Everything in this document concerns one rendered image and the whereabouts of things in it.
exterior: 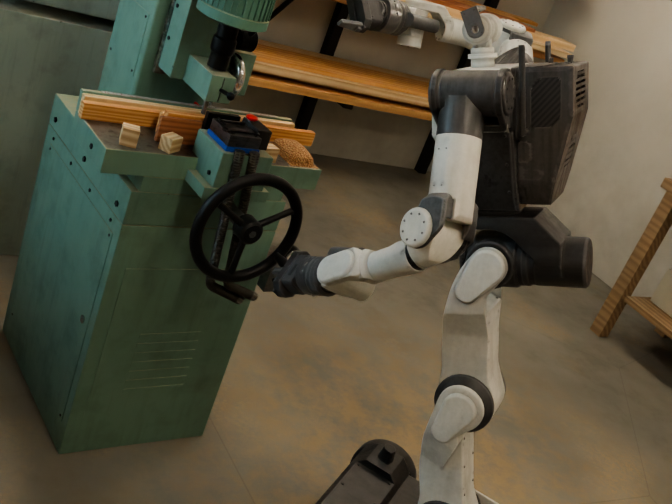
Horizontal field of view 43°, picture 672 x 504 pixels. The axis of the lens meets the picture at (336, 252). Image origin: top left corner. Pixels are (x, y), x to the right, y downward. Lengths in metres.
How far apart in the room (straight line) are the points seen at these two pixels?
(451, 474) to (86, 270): 1.04
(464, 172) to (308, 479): 1.30
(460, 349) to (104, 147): 0.93
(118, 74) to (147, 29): 0.19
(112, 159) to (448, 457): 1.05
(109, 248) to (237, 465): 0.81
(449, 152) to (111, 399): 1.20
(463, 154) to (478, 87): 0.13
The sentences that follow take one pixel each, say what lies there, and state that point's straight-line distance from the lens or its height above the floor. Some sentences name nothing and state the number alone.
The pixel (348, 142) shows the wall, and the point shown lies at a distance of 5.39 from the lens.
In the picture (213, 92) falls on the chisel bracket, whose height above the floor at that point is 1.03.
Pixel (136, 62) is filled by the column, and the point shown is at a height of 0.99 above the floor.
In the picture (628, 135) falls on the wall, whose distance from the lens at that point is 5.31.
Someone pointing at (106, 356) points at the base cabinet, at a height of 0.32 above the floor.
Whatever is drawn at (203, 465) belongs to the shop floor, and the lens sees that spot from 2.56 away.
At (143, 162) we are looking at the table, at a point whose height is 0.88.
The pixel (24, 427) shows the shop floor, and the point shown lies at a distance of 2.53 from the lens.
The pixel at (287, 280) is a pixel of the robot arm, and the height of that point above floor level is 0.77.
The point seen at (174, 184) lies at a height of 0.83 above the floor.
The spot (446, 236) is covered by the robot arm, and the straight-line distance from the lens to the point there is 1.65.
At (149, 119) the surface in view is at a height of 0.92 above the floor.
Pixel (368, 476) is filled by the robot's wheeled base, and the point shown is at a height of 0.19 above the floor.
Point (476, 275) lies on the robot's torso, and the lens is 1.92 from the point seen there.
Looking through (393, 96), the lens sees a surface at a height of 0.59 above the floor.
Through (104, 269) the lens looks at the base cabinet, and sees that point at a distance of 2.16.
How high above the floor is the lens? 1.63
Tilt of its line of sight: 23 degrees down
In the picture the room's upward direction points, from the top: 22 degrees clockwise
